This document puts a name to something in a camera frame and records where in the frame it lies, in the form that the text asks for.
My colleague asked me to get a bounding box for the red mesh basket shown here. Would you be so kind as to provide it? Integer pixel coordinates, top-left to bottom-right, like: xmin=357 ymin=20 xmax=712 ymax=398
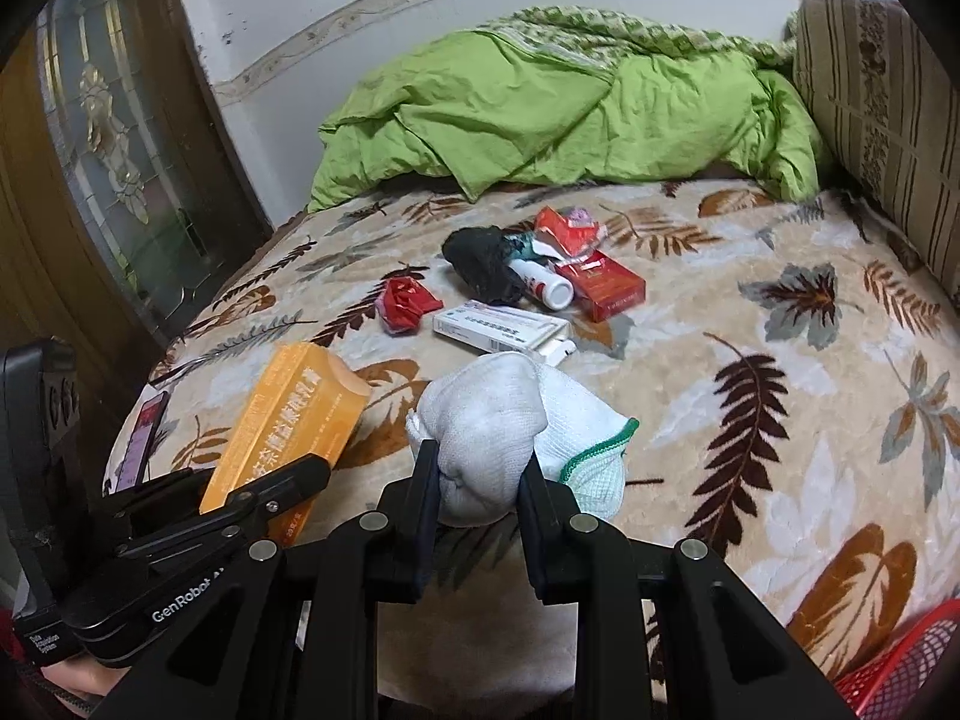
xmin=832 ymin=600 xmax=960 ymax=720

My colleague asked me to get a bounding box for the leaf print blanket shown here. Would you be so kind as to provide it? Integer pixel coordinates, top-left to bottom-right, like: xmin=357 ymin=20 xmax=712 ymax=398
xmin=101 ymin=180 xmax=960 ymax=720

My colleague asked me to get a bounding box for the smartphone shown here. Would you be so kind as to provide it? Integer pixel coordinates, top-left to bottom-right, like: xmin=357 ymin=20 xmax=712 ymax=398
xmin=112 ymin=388 xmax=172 ymax=492

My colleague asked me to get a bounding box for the wooden door with glass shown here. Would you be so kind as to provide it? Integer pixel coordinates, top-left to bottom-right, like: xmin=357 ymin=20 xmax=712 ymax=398
xmin=0 ymin=0 xmax=275 ymax=481

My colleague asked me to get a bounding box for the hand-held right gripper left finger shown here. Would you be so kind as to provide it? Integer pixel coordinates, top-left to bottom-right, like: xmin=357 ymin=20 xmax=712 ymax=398
xmin=94 ymin=439 xmax=442 ymax=720

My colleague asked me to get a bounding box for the white medicine box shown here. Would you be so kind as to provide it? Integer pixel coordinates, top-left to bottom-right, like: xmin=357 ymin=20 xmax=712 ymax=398
xmin=433 ymin=298 xmax=571 ymax=355

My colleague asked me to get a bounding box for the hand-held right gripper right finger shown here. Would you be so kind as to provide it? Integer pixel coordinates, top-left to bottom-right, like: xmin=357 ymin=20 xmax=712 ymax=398
xmin=516 ymin=456 xmax=857 ymax=720

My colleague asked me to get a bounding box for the green quilt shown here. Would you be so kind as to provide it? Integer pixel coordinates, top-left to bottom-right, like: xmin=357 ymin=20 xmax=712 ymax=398
xmin=307 ymin=6 xmax=833 ymax=212

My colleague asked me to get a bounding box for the torn red carton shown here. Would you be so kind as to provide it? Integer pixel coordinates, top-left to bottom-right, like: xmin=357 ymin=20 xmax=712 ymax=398
xmin=534 ymin=206 xmax=607 ymax=265

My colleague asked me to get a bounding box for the striped brown pillow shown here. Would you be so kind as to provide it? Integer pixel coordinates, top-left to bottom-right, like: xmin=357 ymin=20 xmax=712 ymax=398
xmin=791 ymin=0 xmax=960 ymax=293

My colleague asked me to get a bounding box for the white spray bottle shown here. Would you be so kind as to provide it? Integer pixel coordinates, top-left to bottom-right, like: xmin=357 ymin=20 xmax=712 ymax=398
xmin=508 ymin=257 xmax=575 ymax=311

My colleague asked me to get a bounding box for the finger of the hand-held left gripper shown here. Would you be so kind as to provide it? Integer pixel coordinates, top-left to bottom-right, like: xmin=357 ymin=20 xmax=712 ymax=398
xmin=97 ymin=467 xmax=216 ymax=520
xmin=199 ymin=454 xmax=333 ymax=542

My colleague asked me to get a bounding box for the orange cardboard box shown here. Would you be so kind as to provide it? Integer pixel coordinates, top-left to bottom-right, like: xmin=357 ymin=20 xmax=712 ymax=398
xmin=199 ymin=341 xmax=374 ymax=545

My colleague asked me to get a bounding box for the person's left forearm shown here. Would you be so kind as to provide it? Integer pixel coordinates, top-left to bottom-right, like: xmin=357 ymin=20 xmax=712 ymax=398
xmin=0 ymin=607 xmax=125 ymax=702

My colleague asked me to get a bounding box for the black sock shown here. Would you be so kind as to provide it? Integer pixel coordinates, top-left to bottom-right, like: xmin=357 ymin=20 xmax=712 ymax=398
xmin=442 ymin=226 xmax=530 ymax=307

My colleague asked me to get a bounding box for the red box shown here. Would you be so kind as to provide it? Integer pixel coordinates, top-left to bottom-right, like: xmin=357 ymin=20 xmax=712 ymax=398
xmin=564 ymin=251 xmax=647 ymax=323

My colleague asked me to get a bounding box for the crumpled red wrapper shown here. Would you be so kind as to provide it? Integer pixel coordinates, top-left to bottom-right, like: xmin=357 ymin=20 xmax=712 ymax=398
xmin=379 ymin=276 xmax=445 ymax=335

